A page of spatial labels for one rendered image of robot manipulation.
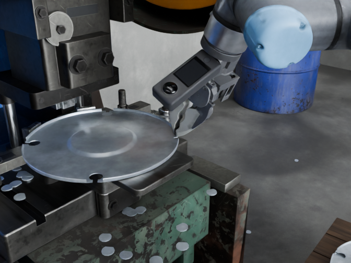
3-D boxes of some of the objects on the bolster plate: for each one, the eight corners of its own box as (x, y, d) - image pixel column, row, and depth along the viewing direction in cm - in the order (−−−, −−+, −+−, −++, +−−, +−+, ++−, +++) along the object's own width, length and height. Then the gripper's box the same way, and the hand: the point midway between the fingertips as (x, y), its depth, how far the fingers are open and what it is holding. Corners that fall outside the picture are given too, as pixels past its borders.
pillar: (23, 145, 86) (12, 82, 80) (14, 149, 85) (1, 85, 79) (18, 142, 88) (7, 80, 81) (9, 146, 86) (-4, 82, 80)
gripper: (259, 52, 69) (211, 138, 83) (220, 22, 72) (180, 110, 86) (232, 63, 63) (185, 154, 77) (190, 31, 67) (152, 123, 80)
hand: (175, 131), depth 79 cm, fingers closed
